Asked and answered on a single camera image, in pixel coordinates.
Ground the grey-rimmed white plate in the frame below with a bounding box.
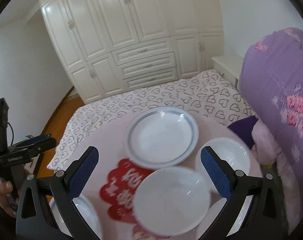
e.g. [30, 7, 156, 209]
[124, 107, 199, 170]

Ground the person's left hand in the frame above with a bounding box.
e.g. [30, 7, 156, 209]
[0, 181, 16, 218]

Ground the pink printed tablecloth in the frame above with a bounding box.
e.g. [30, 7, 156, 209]
[49, 109, 265, 240]

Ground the pink fleece blanket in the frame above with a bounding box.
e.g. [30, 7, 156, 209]
[251, 120, 301, 233]

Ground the heart-patterned bed sheet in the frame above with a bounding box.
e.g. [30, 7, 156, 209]
[47, 69, 255, 171]

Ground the purple floral quilt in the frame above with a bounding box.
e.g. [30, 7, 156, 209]
[239, 27, 303, 139]

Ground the white bedside table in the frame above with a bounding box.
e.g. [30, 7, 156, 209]
[212, 55, 244, 90]

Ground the white built-in wardrobe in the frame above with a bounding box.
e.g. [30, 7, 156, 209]
[39, 0, 224, 103]

